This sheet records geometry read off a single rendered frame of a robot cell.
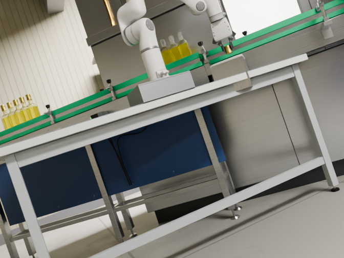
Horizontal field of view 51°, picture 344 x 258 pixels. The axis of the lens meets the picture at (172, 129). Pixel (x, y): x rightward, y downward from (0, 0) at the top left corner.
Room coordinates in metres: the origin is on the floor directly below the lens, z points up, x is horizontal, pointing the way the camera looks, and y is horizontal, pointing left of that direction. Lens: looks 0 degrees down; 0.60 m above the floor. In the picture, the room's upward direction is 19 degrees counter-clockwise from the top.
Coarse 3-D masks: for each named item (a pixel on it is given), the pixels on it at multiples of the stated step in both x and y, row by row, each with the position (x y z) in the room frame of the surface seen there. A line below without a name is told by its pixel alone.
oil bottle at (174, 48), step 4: (172, 44) 2.18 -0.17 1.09; (176, 44) 2.17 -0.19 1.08; (172, 48) 2.17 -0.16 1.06; (176, 48) 2.16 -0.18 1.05; (172, 52) 2.17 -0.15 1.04; (176, 52) 2.17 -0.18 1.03; (172, 56) 2.18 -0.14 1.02; (176, 56) 2.17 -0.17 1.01; (180, 56) 2.16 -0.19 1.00; (176, 60) 2.17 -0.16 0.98
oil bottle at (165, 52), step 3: (162, 48) 2.19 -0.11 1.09; (165, 48) 2.18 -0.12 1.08; (168, 48) 2.19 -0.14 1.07; (162, 51) 2.19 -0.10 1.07; (165, 51) 2.18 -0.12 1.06; (168, 51) 2.18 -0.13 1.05; (162, 54) 2.19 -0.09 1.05; (165, 54) 2.18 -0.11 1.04; (168, 54) 2.18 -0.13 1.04; (162, 57) 2.19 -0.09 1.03; (165, 57) 2.19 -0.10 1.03; (168, 57) 2.18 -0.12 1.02; (171, 57) 2.18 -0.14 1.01; (165, 60) 2.19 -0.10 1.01; (168, 60) 2.18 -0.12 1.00; (171, 60) 2.18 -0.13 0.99; (165, 63) 2.19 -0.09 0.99; (168, 63) 2.18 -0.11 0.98
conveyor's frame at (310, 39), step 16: (336, 16) 1.89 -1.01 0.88; (304, 32) 1.93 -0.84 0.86; (320, 32) 1.91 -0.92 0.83; (336, 32) 1.89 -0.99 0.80; (256, 48) 2.01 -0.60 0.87; (272, 48) 1.98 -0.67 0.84; (288, 48) 1.96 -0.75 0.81; (304, 48) 1.94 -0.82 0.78; (320, 48) 2.02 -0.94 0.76; (256, 64) 2.02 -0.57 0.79; (208, 80) 2.00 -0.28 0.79; (96, 112) 2.21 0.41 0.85; (112, 112) 2.18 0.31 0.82; (48, 128) 2.32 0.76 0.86
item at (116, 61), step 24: (96, 0) 2.47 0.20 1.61; (120, 0) 2.42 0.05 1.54; (144, 0) 2.37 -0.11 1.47; (168, 0) 2.33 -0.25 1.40; (312, 0) 2.10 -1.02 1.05; (96, 24) 2.49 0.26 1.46; (96, 48) 2.50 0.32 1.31; (120, 48) 2.45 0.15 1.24; (120, 72) 2.47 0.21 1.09; (144, 72) 2.42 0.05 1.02
